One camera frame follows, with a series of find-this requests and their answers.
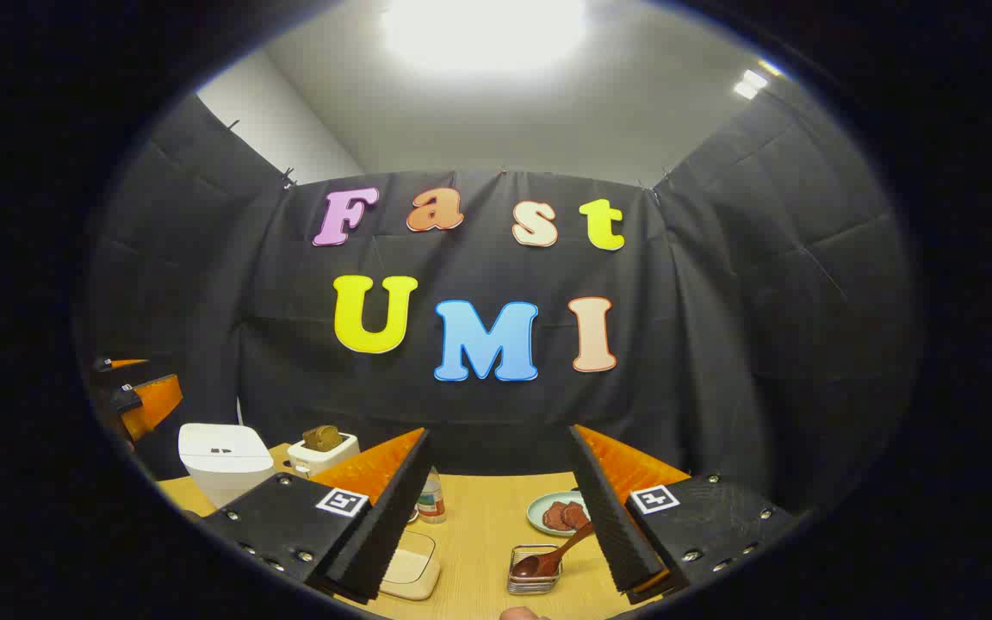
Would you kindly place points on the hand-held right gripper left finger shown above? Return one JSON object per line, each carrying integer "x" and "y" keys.
{"x": 393, "y": 517}

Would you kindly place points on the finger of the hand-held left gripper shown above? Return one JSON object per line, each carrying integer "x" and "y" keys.
{"x": 156, "y": 403}
{"x": 121, "y": 364}

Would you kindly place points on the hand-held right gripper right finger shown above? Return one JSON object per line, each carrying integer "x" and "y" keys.
{"x": 608, "y": 517}

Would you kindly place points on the dark wooden spoon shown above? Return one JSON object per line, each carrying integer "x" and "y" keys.
{"x": 535, "y": 565}

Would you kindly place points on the white rice cooker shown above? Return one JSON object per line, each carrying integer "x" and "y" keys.
{"x": 225, "y": 465}

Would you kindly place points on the clear plastic rice container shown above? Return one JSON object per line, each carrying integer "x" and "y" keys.
{"x": 414, "y": 541}

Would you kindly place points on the reddish brown meat slice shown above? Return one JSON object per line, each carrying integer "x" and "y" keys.
{"x": 554, "y": 515}
{"x": 577, "y": 513}

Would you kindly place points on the clear plastic water bottle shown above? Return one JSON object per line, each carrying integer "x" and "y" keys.
{"x": 431, "y": 504}

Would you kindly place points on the light green plate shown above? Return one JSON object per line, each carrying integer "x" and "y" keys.
{"x": 537, "y": 517}

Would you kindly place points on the white toaster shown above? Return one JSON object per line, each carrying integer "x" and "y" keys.
{"x": 324, "y": 462}

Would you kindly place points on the brown bread slice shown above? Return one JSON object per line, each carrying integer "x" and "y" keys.
{"x": 322, "y": 437}

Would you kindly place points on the small ceiling light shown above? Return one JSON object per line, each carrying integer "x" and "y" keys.
{"x": 754, "y": 82}

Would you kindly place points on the large ceiling light panel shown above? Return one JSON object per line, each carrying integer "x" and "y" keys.
{"x": 483, "y": 30}

